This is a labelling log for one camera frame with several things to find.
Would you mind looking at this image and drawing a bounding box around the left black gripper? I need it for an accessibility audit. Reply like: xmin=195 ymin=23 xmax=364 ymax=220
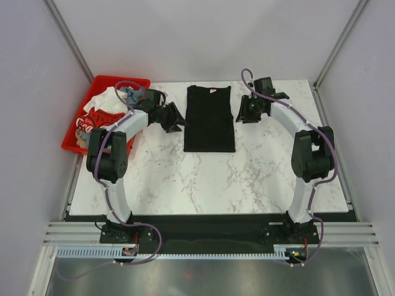
xmin=155 ymin=103 xmax=188 ymax=134

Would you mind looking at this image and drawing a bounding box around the black t-shirt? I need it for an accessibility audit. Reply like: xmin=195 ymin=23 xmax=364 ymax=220
xmin=183 ymin=85 xmax=236 ymax=153

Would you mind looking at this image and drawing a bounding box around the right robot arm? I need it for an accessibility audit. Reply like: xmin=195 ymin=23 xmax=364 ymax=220
xmin=236 ymin=77 xmax=338 ymax=243

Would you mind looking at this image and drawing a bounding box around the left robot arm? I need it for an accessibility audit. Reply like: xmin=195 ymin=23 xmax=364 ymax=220
xmin=86 ymin=88 xmax=185 ymax=242

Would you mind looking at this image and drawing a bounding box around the grey-blue t-shirt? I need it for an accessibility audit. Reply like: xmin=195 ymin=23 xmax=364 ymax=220
xmin=120 ymin=86 xmax=145 ymax=106

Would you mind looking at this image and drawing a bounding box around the white t-shirt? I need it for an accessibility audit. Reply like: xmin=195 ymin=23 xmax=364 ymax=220
xmin=83 ymin=86 xmax=128 ymax=114

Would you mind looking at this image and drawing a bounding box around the red coca-cola t-shirt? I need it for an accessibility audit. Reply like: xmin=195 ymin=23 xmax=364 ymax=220
xmin=76 ymin=107 xmax=125 ymax=133

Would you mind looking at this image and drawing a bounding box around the red plastic bin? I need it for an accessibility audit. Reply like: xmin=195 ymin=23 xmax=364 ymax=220
xmin=61 ymin=75 xmax=151 ymax=155

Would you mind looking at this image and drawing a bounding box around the beige garment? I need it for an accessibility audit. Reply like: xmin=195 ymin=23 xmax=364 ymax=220
xmin=75 ymin=129 xmax=90 ymax=149

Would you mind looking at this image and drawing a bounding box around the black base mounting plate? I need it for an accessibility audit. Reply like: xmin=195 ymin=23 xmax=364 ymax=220
xmin=99 ymin=214 xmax=319 ymax=254

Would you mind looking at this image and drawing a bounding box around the right aluminium frame post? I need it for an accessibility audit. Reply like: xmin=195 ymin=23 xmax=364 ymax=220
xmin=312 ymin=0 xmax=370 ymax=90

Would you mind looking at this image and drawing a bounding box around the aluminium frame post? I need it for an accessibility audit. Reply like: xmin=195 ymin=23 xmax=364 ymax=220
xmin=43 ymin=0 xmax=94 ymax=84
xmin=312 ymin=0 xmax=370 ymax=90

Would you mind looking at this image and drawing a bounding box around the left aluminium frame post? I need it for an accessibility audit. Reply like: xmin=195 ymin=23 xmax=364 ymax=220
xmin=43 ymin=0 xmax=94 ymax=84

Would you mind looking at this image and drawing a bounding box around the white slotted cable duct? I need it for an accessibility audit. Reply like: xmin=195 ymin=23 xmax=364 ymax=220
xmin=56 ymin=245 xmax=308 ymax=260

